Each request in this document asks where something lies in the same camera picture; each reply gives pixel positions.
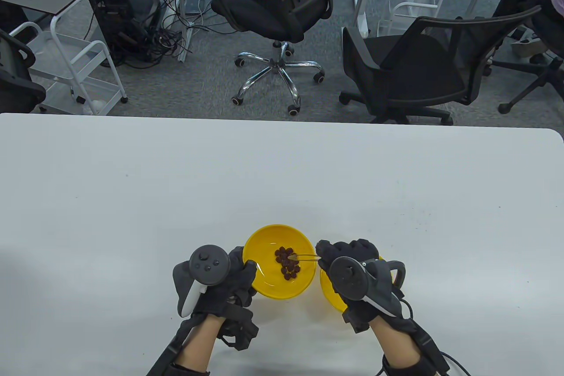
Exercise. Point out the person's right hand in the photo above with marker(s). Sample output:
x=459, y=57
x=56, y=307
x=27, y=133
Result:
x=352, y=248

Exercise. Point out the person's left forearm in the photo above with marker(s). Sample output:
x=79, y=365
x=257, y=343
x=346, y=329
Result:
x=200, y=344

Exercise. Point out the pile of dark brown raisins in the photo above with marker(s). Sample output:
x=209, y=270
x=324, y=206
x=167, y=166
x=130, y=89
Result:
x=288, y=266

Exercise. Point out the thin metal tweezers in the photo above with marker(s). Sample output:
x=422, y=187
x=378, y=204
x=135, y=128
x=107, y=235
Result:
x=306, y=256

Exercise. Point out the person's left hand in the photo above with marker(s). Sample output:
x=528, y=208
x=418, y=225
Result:
x=233, y=282

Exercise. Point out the black mesh office chair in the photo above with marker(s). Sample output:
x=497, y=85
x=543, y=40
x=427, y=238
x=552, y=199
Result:
x=410, y=67

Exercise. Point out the white utility cart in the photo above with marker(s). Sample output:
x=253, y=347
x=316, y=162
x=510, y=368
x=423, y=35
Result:
x=414, y=5
x=57, y=54

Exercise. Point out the person's right forearm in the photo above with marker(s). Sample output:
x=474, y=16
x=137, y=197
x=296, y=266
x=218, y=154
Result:
x=396, y=349

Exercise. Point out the yellow plastic bowl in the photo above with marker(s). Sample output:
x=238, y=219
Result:
x=328, y=292
x=269, y=239

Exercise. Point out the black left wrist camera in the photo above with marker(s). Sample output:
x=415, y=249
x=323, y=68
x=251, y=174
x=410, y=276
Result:
x=242, y=331

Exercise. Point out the black office chair chrome base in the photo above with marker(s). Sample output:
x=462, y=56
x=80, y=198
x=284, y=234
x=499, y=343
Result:
x=273, y=10

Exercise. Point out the grey hand controller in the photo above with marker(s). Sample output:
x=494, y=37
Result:
x=348, y=279
x=208, y=261

